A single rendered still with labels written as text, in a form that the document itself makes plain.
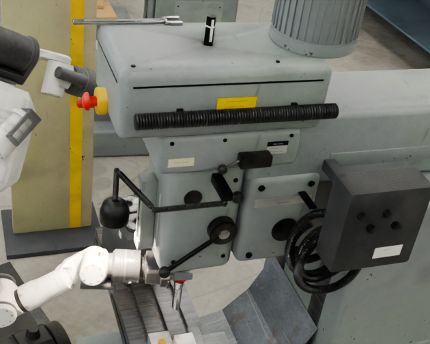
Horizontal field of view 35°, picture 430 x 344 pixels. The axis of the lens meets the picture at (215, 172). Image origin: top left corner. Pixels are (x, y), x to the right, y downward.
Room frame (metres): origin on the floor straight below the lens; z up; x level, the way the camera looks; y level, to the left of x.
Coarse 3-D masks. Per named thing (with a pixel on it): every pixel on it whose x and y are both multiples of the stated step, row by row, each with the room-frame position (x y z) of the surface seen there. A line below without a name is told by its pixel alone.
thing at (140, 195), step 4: (120, 172) 1.30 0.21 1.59; (120, 176) 1.29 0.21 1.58; (124, 176) 1.29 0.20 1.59; (124, 180) 1.28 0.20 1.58; (128, 180) 1.28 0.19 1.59; (128, 184) 1.26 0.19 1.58; (132, 184) 1.26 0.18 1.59; (132, 188) 1.25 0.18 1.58; (136, 188) 1.25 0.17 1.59; (136, 192) 1.24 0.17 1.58; (140, 192) 1.23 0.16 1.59; (140, 196) 1.23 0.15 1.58; (144, 196) 1.23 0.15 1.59; (144, 200) 1.21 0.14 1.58; (148, 200) 1.21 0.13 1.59; (148, 204) 1.20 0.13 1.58; (152, 204) 1.20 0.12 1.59
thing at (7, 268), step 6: (6, 264) 2.22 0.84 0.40; (0, 270) 2.17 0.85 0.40; (6, 270) 2.18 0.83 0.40; (12, 270) 2.18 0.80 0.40; (12, 276) 2.15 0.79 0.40; (18, 276) 2.15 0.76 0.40; (18, 282) 2.12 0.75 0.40; (30, 312) 1.96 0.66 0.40; (36, 312) 1.97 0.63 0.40; (42, 312) 1.97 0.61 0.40; (36, 318) 1.93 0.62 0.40; (42, 318) 1.94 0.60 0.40
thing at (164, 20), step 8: (168, 16) 1.50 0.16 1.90; (176, 16) 1.51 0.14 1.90; (80, 24) 1.39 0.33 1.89; (88, 24) 1.40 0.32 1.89; (96, 24) 1.41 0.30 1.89; (104, 24) 1.41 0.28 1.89; (112, 24) 1.42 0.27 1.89; (120, 24) 1.43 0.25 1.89; (168, 24) 1.46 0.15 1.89; (176, 24) 1.47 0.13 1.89
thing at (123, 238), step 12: (132, 204) 1.79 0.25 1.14; (132, 216) 1.73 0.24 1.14; (108, 228) 1.76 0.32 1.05; (120, 228) 1.68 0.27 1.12; (132, 228) 1.67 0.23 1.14; (108, 240) 1.76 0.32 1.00; (120, 240) 1.67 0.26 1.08; (132, 240) 1.63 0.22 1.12; (108, 252) 1.75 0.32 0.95; (144, 252) 1.66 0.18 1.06
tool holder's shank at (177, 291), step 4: (176, 284) 1.38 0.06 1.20; (180, 284) 1.38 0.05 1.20; (176, 288) 1.39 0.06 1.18; (180, 288) 1.39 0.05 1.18; (176, 292) 1.39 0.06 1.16; (180, 292) 1.39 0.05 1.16; (176, 296) 1.39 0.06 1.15; (180, 296) 1.39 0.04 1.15; (172, 300) 1.39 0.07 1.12; (176, 300) 1.39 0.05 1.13; (180, 300) 1.39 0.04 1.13; (172, 304) 1.39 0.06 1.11; (176, 304) 1.39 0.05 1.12; (172, 308) 1.39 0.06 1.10; (176, 308) 1.39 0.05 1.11
